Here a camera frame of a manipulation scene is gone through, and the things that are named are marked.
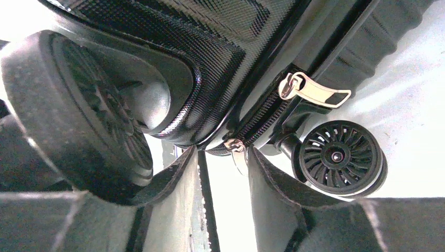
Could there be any silver zipper pull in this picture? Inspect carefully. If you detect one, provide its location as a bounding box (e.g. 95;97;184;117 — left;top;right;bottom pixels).
224;139;248;176
278;71;352;108

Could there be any black ribbed hard-shell suitcase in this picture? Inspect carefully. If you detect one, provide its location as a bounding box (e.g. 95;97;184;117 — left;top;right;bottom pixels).
1;1;432;205

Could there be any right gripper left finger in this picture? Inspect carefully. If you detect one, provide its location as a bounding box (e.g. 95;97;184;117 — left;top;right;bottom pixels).
1;147;197;251

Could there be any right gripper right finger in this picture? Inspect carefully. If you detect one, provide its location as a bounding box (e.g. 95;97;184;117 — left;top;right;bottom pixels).
248;148;444;251

